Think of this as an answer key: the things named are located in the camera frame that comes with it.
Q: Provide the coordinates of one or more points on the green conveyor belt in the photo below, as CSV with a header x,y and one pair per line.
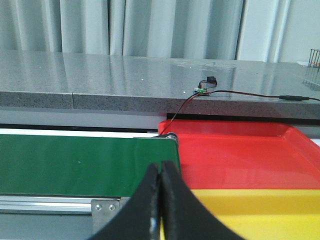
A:
x,y
77,165

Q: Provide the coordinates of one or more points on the grey pleated curtain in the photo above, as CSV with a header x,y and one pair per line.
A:
x,y
248,30

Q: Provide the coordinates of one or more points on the red plastic tray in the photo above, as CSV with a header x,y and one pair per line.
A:
x,y
244,155

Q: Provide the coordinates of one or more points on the yellow plastic tray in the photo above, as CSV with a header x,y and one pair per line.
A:
x,y
265,214

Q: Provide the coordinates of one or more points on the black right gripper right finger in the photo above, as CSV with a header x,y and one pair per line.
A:
x,y
184,216

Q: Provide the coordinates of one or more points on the aluminium conveyor side rail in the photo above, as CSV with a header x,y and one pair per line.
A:
x,y
44,204

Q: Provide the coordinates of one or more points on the steel conveyor support bracket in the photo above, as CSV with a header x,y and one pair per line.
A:
x,y
103,211

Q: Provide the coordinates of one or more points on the small green circuit board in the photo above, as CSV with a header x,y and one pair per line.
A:
x,y
204,86

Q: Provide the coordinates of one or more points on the grey stone counter shelf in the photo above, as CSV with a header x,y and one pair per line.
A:
x,y
74,81

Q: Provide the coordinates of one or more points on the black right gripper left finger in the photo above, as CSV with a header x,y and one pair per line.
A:
x,y
139,218

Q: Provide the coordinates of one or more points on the wire rack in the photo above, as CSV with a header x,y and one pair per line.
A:
x,y
312,72

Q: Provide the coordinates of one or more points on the conveyor end roller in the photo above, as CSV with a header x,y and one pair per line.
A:
x,y
170,136

